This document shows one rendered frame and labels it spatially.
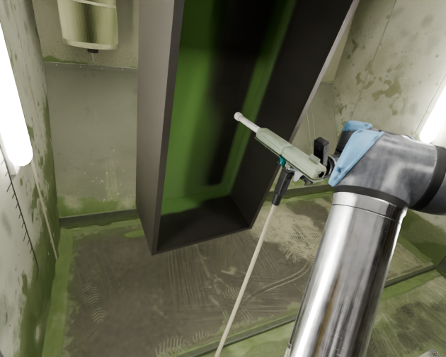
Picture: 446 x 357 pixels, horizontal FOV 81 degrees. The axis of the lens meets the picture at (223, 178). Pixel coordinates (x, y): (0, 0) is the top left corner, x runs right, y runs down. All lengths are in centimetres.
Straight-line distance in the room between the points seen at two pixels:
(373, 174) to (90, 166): 196
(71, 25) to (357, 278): 191
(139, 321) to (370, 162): 145
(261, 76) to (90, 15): 109
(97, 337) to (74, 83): 168
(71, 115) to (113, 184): 58
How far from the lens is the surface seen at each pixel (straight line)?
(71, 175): 219
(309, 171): 81
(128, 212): 219
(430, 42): 277
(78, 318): 176
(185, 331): 165
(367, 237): 47
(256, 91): 143
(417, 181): 51
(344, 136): 109
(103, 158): 218
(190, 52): 119
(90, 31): 197
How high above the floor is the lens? 147
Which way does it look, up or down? 30 degrees down
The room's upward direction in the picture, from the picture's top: 9 degrees clockwise
